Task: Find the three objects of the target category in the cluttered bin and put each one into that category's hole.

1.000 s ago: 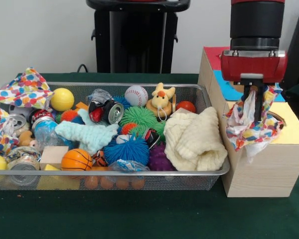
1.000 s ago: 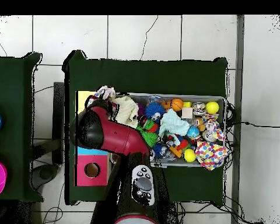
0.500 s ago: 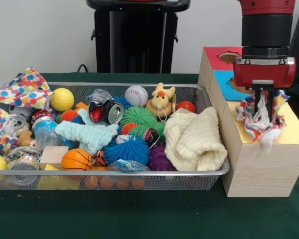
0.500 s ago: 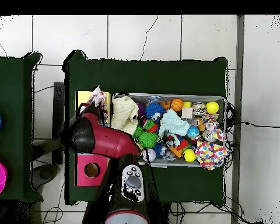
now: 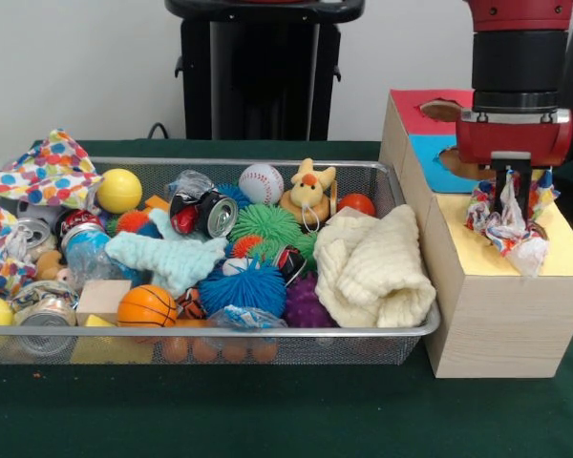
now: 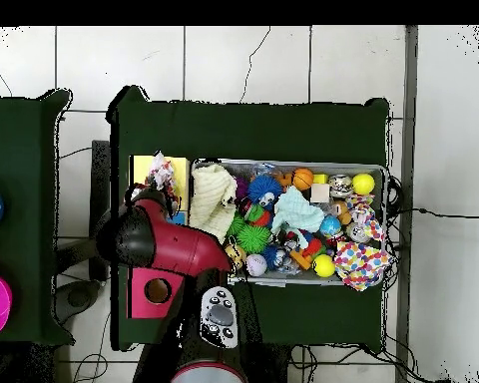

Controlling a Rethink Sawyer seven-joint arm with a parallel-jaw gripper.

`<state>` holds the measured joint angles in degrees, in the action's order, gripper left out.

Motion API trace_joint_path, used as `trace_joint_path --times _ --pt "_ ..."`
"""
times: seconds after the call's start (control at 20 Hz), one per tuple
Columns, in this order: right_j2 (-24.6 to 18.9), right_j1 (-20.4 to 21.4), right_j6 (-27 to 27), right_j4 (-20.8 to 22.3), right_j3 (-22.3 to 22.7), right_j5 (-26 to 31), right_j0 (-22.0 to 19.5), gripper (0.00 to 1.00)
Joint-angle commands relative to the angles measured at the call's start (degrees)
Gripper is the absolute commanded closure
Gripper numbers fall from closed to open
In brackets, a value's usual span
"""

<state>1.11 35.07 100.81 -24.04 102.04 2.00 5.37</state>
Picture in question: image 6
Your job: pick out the cream muslin cloth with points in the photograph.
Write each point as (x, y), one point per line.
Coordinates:
(211, 195)

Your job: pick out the polka dot cloth white backing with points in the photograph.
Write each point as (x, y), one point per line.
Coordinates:
(161, 171)

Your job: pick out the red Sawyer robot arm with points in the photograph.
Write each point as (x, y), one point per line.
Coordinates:
(175, 247)

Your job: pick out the silver mesh bin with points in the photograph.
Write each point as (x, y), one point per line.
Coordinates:
(323, 279)

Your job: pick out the wooden box with three holes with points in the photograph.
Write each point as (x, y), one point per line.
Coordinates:
(139, 167)

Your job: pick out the green spiky puffer ball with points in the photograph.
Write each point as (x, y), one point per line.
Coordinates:
(254, 238)

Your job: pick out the blue spiky puffer ball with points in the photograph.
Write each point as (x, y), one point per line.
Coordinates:
(263, 187)

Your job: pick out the white toy baseball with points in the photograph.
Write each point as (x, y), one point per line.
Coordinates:
(256, 265)

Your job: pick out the light blue muslin cloth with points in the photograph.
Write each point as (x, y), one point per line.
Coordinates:
(297, 211)

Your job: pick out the orange toy basketball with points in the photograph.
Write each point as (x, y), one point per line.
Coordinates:
(303, 179)

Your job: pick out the dark green table cloth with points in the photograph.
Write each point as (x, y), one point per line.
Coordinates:
(263, 131)

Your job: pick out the yellow ball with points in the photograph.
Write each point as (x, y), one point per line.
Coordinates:
(363, 184)
(323, 265)

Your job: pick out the dark green covered side table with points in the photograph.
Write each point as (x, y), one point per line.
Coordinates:
(24, 139)

